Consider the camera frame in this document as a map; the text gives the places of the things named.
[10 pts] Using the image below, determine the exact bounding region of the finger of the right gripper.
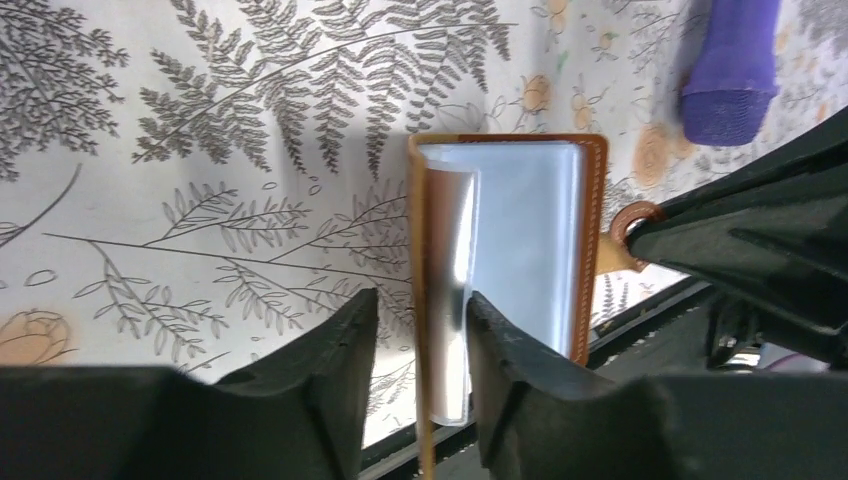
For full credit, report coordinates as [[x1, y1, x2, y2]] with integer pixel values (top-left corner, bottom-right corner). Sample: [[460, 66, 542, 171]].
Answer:
[[625, 111, 847, 371]]

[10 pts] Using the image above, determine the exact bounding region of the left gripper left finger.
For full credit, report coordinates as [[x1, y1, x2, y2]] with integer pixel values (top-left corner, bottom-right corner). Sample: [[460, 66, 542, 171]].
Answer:
[[1, 289, 379, 479]]

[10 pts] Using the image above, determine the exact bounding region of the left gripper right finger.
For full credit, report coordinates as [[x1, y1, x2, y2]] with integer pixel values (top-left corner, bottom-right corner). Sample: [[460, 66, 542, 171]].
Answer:
[[466, 293, 847, 479]]

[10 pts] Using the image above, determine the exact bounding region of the brown leather card holder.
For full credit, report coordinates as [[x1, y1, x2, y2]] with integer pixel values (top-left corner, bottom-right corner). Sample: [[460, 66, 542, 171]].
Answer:
[[407, 133, 639, 469]]

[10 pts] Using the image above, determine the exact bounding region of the floral table mat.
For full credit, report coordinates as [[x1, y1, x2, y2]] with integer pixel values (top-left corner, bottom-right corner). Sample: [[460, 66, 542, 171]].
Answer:
[[1, 0, 847, 445]]

